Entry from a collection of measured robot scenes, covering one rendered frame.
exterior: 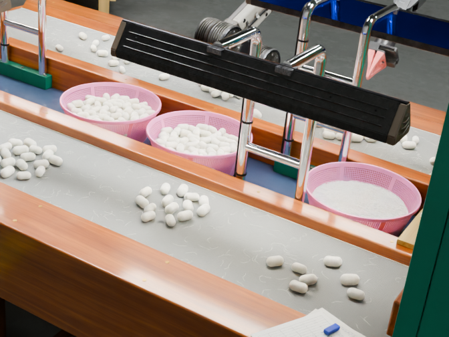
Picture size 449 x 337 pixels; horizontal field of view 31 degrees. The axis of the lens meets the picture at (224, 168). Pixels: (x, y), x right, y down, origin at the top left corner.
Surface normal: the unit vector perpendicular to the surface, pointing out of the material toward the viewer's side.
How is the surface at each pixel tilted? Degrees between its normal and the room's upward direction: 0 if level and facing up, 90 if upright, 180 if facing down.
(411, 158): 0
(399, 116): 58
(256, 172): 0
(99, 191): 0
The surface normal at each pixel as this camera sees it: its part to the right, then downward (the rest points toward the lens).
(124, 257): 0.10, -0.88
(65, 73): -0.52, 0.35
